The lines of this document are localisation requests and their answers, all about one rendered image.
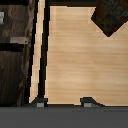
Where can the dark printed cereal box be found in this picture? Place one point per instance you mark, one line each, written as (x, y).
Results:
(112, 14)

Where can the light wooden bin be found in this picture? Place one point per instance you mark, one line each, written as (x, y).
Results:
(81, 63)

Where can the small grey object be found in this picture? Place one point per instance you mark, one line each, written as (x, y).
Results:
(1, 18)

